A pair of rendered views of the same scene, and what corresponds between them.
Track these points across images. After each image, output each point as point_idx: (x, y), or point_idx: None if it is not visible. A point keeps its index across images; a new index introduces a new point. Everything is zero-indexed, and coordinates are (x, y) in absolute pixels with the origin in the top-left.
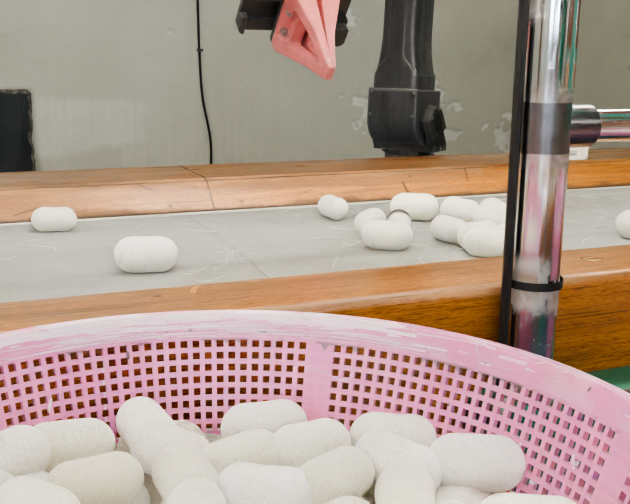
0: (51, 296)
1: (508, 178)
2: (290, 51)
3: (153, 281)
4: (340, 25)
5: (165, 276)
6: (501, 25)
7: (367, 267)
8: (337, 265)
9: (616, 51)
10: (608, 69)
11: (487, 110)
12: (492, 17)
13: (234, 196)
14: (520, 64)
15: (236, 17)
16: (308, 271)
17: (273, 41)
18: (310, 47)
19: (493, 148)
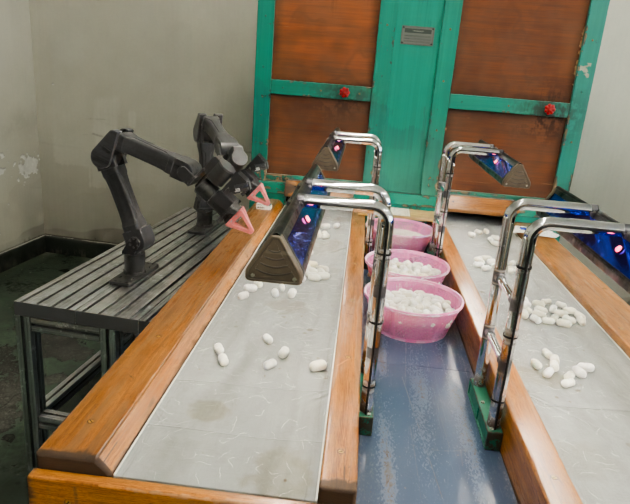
0: (318, 262)
1: (370, 229)
2: (255, 199)
3: (315, 256)
4: (252, 189)
5: (313, 255)
6: (14, 110)
7: (322, 245)
8: (319, 246)
9: (83, 125)
10: (78, 133)
11: (14, 155)
12: (10, 106)
13: (259, 237)
14: (372, 215)
15: (241, 192)
16: (320, 248)
17: (248, 197)
18: (255, 197)
19: (19, 175)
